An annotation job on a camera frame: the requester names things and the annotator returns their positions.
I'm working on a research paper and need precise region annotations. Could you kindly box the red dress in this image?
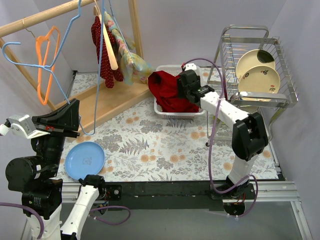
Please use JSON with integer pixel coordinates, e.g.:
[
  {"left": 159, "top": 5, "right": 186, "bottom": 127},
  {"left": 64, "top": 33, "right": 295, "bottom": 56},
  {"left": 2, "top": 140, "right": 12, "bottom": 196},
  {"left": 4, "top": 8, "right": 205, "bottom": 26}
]
[{"left": 148, "top": 70, "right": 199, "bottom": 113}]

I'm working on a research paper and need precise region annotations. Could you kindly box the blue wire hanger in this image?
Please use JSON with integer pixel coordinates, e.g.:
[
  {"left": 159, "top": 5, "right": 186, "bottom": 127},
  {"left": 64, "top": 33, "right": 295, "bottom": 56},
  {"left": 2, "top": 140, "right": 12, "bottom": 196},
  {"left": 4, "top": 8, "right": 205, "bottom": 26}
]
[
  {"left": 2, "top": 0, "right": 82, "bottom": 105},
  {"left": 80, "top": 0, "right": 119, "bottom": 137}
]

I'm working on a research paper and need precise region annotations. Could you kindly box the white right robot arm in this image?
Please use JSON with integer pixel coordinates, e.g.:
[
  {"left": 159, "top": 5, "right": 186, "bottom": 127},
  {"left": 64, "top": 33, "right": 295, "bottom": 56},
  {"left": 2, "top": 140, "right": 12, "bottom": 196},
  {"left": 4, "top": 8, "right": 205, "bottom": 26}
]
[{"left": 177, "top": 70, "right": 269, "bottom": 199}]

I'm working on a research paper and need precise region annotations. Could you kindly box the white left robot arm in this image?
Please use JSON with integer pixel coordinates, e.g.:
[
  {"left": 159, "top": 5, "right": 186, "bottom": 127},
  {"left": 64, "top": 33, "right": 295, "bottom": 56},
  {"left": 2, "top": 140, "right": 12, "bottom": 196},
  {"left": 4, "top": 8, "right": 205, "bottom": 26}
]
[{"left": 0, "top": 98, "right": 107, "bottom": 240}]

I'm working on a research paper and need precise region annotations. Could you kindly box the wooden hanger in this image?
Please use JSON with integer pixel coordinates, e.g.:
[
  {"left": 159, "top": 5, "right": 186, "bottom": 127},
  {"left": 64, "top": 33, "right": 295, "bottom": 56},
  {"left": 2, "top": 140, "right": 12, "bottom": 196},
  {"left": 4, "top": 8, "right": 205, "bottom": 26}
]
[{"left": 93, "top": 2, "right": 118, "bottom": 71}]

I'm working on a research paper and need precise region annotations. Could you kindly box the orange plastic hanger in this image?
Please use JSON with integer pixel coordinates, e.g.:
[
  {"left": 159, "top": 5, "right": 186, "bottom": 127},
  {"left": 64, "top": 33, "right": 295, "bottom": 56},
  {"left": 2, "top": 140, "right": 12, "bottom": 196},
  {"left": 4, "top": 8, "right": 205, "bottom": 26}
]
[{"left": 35, "top": 26, "right": 61, "bottom": 106}]

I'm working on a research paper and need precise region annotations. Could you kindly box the white plastic basket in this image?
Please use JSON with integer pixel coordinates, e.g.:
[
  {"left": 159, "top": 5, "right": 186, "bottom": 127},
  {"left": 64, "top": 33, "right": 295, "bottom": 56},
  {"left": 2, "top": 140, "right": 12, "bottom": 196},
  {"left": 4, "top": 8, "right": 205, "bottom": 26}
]
[{"left": 148, "top": 64, "right": 206, "bottom": 119}]

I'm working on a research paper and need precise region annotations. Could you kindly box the blue plastic plate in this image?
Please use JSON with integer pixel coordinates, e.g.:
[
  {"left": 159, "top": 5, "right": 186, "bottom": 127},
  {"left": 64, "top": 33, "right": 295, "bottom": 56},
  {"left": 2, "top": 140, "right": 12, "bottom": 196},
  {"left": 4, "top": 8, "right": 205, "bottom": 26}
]
[{"left": 64, "top": 141, "right": 105, "bottom": 180}]

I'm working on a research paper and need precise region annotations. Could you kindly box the pastel floral garment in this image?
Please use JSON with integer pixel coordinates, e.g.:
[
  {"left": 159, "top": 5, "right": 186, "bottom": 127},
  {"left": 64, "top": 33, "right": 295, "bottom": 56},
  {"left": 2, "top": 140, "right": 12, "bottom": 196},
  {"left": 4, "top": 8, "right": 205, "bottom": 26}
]
[{"left": 104, "top": 10, "right": 154, "bottom": 85}]

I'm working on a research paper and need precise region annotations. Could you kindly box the red polka dot garment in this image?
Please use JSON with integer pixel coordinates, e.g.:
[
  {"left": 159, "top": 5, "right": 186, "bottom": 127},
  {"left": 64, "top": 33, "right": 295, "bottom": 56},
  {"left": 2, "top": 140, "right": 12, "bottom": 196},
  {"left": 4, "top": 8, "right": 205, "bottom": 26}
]
[{"left": 91, "top": 16, "right": 124, "bottom": 89}]

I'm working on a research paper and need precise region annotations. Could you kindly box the metal dish rack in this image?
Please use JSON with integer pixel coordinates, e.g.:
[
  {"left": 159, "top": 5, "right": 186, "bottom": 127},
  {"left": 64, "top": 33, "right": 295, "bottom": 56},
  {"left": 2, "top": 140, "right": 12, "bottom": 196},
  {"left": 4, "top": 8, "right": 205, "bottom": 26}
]
[{"left": 214, "top": 24, "right": 299, "bottom": 139}]

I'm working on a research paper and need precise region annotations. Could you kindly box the cream plate upper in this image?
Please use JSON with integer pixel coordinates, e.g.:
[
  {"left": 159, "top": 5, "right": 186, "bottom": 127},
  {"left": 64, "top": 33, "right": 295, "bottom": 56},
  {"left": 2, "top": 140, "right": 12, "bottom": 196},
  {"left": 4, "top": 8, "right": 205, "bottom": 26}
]
[{"left": 235, "top": 49, "right": 276, "bottom": 78}]

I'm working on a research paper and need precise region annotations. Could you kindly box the cream plate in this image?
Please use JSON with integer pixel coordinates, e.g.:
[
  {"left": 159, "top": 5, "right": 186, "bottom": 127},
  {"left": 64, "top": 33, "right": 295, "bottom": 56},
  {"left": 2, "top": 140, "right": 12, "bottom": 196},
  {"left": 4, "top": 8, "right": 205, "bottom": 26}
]
[
  {"left": 237, "top": 65, "right": 281, "bottom": 102},
  {"left": 235, "top": 49, "right": 276, "bottom": 78}
]

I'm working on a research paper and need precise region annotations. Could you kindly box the cream plate lower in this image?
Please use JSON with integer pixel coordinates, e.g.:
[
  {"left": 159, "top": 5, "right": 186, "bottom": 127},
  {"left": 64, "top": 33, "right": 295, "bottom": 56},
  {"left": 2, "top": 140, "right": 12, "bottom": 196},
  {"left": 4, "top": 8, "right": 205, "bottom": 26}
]
[{"left": 237, "top": 65, "right": 281, "bottom": 102}]

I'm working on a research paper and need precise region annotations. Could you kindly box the black base bar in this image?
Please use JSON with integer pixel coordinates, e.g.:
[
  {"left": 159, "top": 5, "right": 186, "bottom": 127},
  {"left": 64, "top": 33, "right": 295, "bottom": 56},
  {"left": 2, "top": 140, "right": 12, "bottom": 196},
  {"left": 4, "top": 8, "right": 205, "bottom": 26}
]
[{"left": 99, "top": 179, "right": 251, "bottom": 212}]

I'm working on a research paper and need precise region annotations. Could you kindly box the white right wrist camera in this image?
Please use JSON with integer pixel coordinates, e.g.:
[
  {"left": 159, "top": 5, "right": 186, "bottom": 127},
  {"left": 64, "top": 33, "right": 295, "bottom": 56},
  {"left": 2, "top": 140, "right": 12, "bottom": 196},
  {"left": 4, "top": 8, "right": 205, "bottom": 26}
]
[{"left": 181, "top": 63, "right": 198, "bottom": 72}]

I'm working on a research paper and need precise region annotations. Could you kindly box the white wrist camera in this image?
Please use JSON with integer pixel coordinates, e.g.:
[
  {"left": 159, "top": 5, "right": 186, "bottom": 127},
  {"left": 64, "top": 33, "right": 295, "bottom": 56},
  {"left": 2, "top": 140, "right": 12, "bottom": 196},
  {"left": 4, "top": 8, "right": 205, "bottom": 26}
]
[
  {"left": 0, "top": 114, "right": 50, "bottom": 140},
  {"left": 181, "top": 63, "right": 198, "bottom": 72}
]

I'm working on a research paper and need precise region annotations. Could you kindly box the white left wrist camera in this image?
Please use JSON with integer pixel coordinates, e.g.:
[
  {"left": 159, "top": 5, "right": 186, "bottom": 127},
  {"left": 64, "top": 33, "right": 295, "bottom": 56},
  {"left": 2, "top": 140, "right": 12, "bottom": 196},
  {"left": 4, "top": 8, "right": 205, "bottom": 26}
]
[{"left": 0, "top": 114, "right": 50, "bottom": 140}]

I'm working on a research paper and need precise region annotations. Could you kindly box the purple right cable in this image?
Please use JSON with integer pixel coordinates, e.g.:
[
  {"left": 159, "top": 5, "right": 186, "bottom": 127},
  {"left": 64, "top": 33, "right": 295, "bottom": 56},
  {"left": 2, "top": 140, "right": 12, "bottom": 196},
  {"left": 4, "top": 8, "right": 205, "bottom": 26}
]
[{"left": 183, "top": 57, "right": 258, "bottom": 218}]

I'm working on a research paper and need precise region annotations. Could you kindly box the purple cable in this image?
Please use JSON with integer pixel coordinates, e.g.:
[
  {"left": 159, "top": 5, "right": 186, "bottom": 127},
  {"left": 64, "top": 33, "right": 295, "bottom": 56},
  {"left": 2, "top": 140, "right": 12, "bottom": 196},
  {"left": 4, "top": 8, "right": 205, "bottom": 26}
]
[
  {"left": 183, "top": 57, "right": 258, "bottom": 218},
  {"left": 0, "top": 199, "right": 131, "bottom": 240}
]

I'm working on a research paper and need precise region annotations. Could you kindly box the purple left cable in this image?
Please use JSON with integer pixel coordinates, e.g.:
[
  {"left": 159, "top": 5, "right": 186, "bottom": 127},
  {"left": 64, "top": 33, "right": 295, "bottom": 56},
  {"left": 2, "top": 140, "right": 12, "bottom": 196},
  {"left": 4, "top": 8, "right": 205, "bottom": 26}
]
[{"left": 0, "top": 199, "right": 131, "bottom": 240}]

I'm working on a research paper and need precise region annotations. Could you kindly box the aluminium frame rail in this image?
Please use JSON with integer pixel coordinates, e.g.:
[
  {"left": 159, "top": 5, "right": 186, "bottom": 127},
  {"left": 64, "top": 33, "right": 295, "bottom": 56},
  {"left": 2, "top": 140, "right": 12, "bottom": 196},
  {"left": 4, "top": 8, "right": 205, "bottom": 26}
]
[{"left": 21, "top": 181, "right": 313, "bottom": 240}]

